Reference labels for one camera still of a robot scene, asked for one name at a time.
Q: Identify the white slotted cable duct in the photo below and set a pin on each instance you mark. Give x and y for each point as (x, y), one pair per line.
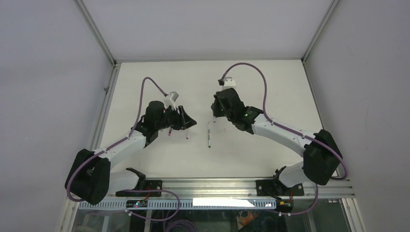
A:
(184, 204)

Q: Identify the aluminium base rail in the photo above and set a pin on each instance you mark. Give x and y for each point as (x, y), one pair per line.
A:
(187, 188)

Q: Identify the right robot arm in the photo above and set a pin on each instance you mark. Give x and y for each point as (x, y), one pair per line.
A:
(320, 154)

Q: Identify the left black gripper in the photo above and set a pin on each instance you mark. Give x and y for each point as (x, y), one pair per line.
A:
(182, 122)

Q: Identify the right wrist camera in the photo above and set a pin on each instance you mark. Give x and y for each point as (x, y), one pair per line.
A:
(227, 82)

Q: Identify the white black marker pen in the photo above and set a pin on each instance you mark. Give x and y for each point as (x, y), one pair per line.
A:
(208, 135)

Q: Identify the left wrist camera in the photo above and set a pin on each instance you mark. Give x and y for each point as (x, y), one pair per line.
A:
(170, 100)

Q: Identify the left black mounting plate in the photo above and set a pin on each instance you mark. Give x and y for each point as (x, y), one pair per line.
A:
(154, 184)

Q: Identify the orange object under table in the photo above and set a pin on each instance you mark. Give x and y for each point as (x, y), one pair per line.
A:
(245, 217)

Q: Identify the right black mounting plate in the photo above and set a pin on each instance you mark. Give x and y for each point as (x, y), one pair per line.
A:
(273, 188)

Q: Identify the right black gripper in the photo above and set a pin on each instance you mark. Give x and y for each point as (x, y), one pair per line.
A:
(214, 107)

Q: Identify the black mounting plate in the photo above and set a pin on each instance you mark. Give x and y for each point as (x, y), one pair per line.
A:
(154, 184)
(273, 188)

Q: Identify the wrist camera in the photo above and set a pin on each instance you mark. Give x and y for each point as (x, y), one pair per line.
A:
(170, 100)
(227, 82)

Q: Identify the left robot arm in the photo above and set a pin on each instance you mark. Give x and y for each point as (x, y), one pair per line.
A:
(91, 177)

